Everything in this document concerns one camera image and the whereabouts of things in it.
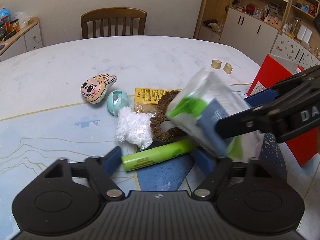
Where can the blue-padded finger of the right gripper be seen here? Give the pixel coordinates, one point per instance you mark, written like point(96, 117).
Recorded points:
point(262, 98)

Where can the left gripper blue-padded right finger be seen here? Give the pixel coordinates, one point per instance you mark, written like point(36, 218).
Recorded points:
point(204, 162)

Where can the white drawer sideboard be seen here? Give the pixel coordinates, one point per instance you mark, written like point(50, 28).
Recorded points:
point(27, 39)

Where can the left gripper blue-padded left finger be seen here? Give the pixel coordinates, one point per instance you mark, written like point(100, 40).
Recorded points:
point(112, 160)

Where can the blue globe toy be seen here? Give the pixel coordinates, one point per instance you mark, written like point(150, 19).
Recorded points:
point(5, 15)

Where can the teal egg-shaped sharpener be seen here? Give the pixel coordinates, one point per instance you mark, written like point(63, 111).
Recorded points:
point(117, 100)

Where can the brown hair scrunchie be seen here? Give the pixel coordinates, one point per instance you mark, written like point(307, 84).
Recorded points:
point(155, 122)

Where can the white green tissue pack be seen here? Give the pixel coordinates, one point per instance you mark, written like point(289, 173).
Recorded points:
point(197, 108)

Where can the dark wooden chair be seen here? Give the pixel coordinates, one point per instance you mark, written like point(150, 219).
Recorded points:
point(113, 21)

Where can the red and white shoe box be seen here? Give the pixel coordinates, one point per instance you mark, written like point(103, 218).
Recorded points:
point(273, 70)

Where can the yellow small box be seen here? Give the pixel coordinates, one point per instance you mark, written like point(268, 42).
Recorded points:
point(146, 99)

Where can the white wall cabinet unit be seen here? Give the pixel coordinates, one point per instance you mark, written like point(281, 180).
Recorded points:
point(286, 28)

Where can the white beads plastic bag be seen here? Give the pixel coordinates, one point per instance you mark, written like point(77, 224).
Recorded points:
point(134, 127)

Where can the green tube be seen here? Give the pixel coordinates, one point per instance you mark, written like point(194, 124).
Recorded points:
point(156, 155)

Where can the cartoon monster face plush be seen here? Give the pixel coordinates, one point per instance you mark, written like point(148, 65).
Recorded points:
point(93, 90)

